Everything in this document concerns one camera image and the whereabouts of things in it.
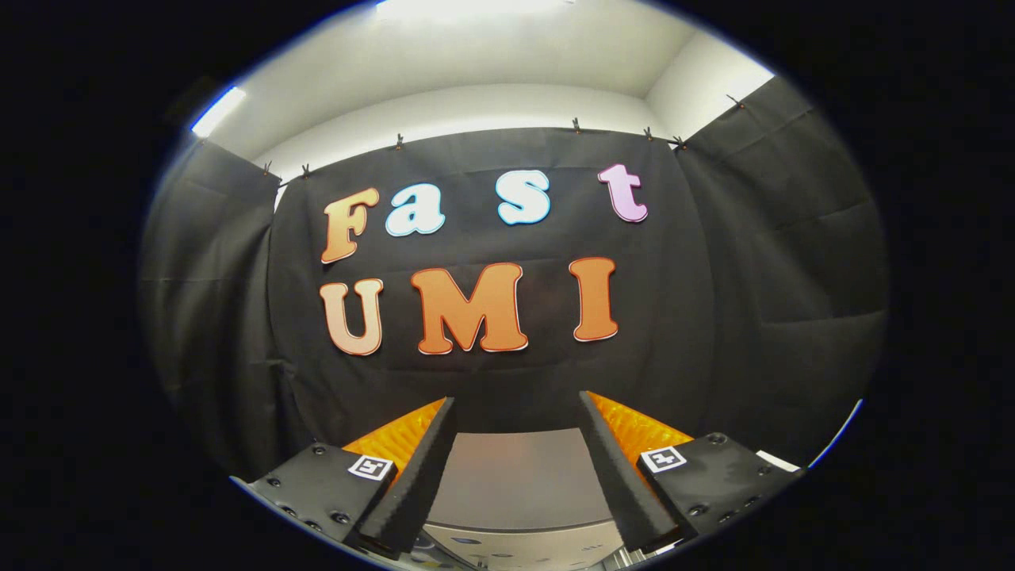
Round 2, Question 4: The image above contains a ceiling light panel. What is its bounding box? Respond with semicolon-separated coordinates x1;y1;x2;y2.
377;0;573;21

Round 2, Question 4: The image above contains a row of black cloth clips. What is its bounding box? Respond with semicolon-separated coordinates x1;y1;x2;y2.
260;95;748;179

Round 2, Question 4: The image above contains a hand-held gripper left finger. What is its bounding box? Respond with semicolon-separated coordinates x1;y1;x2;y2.
230;397;458;558

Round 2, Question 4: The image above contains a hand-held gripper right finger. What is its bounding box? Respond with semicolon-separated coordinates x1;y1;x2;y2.
577;390;806;556

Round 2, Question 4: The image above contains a black backdrop cloth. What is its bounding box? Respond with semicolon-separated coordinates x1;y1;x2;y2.
139;75;889;481

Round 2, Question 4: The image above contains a ceiling light strip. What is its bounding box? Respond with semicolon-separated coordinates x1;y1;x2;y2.
192;86;247;139

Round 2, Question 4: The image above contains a grey appliance with control panel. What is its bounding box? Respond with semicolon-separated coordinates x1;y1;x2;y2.
420;431;629;571

